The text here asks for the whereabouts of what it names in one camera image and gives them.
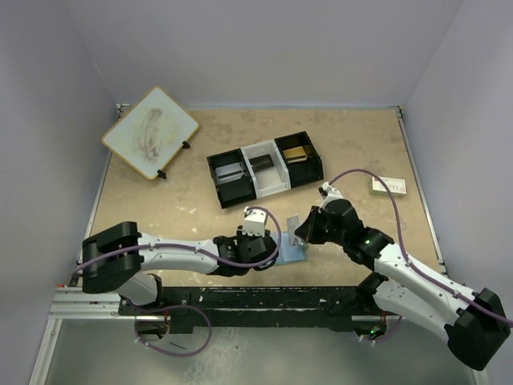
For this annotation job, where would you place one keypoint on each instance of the black bin right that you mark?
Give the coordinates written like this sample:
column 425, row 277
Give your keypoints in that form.
column 304, row 172

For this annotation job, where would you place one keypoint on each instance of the white middle bin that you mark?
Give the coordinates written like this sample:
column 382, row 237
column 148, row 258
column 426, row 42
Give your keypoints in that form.
column 272, row 180

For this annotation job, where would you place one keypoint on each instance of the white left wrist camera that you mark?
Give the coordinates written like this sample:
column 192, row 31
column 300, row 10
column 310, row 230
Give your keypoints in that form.
column 254, row 222

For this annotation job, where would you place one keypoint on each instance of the black bin left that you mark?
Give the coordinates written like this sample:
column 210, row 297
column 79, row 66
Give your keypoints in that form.
column 237, row 191

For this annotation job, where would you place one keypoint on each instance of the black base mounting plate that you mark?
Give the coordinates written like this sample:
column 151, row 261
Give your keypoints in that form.
column 336, row 308

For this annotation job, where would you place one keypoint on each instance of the yellow rimmed whiteboard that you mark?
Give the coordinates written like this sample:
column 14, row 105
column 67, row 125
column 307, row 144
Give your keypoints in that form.
column 151, row 133

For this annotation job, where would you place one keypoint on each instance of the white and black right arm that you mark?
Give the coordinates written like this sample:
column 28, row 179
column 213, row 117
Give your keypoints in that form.
column 472, row 324

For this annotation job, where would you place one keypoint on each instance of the black bin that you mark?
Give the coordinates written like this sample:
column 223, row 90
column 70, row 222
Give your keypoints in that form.
column 304, row 172
column 237, row 191

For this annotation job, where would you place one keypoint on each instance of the gold card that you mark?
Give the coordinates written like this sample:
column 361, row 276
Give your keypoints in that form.
column 297, row 154

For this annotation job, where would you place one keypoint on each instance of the black card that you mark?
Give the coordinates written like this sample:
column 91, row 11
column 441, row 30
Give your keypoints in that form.
column 261, row 163

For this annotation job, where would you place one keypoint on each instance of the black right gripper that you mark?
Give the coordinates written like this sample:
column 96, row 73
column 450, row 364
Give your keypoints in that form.
column 307, row 231

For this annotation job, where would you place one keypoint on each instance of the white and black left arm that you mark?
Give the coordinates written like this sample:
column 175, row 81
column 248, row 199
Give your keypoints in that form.
column 121, row 259

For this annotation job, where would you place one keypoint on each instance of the green leather card holder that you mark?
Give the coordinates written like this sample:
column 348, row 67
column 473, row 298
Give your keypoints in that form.
column 289, row 254

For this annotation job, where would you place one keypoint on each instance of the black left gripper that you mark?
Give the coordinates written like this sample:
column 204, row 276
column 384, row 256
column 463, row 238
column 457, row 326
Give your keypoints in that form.
column 240, row 236

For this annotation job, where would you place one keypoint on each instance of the white card box red logo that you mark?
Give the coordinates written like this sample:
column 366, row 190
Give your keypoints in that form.
column 380, row 186

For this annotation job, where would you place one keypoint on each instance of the silver VIP card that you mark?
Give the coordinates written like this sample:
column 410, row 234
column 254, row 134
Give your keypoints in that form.
column 229, row 172
column 293, row 223

